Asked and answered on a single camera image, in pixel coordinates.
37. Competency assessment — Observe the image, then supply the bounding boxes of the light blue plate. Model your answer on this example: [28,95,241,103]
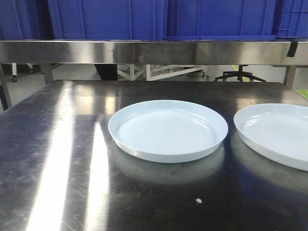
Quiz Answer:
[233,103,308,171]
[108,100,228,163]

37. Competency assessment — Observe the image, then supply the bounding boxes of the person's dark trouser legs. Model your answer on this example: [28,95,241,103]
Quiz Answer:
[95,64,118,81]

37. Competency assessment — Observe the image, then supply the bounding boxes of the black office chair base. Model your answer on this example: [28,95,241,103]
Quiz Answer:
[214,65,266,82]

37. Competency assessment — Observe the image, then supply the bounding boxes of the blue plastic crate center-right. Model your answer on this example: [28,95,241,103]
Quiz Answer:
[166,0,276,41]

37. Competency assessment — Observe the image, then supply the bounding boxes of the blue plastic crate center-left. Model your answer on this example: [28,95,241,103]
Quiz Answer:
[48,0,168,41]

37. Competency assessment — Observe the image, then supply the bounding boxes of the green floor mat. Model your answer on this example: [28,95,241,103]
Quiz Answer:
[296,90,308,99]

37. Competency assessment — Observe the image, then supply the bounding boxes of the black tape strip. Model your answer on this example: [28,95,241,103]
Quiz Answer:
[287,41,298,57]

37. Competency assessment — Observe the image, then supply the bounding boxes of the blue plastic crate far right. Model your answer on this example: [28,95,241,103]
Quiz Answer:
[273,0,308,39]

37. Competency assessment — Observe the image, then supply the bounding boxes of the blue plastic crate far left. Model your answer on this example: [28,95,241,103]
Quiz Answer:
[0,0,54,40]

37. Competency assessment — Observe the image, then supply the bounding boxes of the white metal frame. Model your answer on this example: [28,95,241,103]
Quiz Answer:
[117,64,209,81]

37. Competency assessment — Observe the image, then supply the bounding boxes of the stainless steel shelf rail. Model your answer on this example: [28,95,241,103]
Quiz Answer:
[0,40,308,65]

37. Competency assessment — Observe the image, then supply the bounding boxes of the steel shelf post left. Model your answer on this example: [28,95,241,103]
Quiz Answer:
[40,63,54,85]

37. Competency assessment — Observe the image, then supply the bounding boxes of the steel shelf post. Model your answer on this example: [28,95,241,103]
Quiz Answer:
[40,63,54,85]
[283,65,297,90]

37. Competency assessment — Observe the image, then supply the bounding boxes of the steel shelf post right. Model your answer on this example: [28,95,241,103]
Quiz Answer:
[283,65,297,90]

